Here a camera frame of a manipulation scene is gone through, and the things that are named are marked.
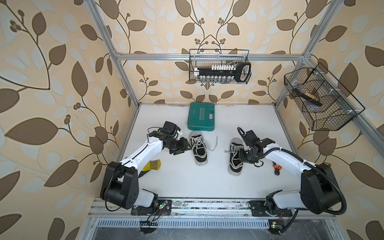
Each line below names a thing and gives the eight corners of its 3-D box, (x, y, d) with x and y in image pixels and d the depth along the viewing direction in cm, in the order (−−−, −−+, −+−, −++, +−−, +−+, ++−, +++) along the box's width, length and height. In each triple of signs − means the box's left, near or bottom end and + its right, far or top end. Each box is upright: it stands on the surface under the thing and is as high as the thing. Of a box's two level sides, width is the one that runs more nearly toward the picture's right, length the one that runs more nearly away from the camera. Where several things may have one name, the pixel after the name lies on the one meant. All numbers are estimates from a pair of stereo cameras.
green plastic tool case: (187, 131, 106) (187, 127, 102) (188, 106, 122) (188, 102, 118) (215, 131, 106) (216, 127, 102) (213, 106, 122) (214, 102, 118)
